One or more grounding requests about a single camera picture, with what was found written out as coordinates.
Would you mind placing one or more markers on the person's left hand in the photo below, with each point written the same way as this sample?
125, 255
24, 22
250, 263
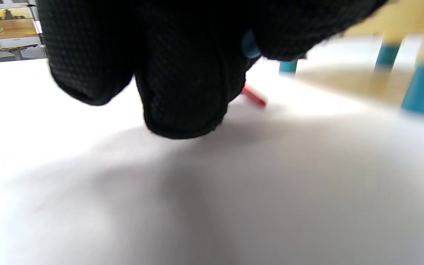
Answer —
182, 73

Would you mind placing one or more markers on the blue toy nail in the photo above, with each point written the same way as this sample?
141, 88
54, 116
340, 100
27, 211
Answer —
250, 46

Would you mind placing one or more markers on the red toy nail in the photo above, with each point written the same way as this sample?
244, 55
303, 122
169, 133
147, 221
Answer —
255, 96

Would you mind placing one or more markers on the kitchen scene backdrop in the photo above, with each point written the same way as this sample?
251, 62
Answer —
6, 25

